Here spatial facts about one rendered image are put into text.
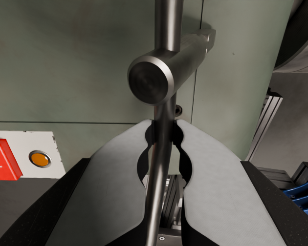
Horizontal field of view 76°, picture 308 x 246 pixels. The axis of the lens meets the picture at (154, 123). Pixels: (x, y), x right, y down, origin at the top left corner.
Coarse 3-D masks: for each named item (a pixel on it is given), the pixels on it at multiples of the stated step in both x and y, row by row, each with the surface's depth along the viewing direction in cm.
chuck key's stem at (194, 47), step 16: (208, 32) 15; (192, 48) 10; (208, 48) 15; (144, 64) 8; (160, 64) 8; (176, 64) 8; (192, 64) 10; (128, 80) 9; (144, 80) 8; (160, 80) 8; (176, 80) 8; (144, 96) 9; (160, 96) 8
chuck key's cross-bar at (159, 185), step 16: (160, 0) 8; (176, 0) 8; (160, 16) 8; (176, 16) 8; (160, 32) 8; (176, 32) 8; (160, 48) 9; (176, 48) 9; (160, 112) 11; (160, 128) 11; (160, 144) 12; (160, 160) 12; (160, 176) 12; (160, 192) 13; (160, 208) 14
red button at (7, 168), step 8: (0, 144) 23; (8, 144) 24; (0, 152) 23; (8, 152) 24; (0, 160) 24; (8, 160) 24; (0, 168) 25; (8, 168) 25; (16, 168) 26; (0, 176) 26; (8, 176) 25; (16, 176) 26
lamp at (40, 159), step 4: (32, 156) 25; (36, 156) 25; (40, 156) 25; (44, 156) 25; (32, 160) 25; (36, 160) 25; (40, 160) 25; (44, 160) 25; (40, 164) 25; (44, 164) 25
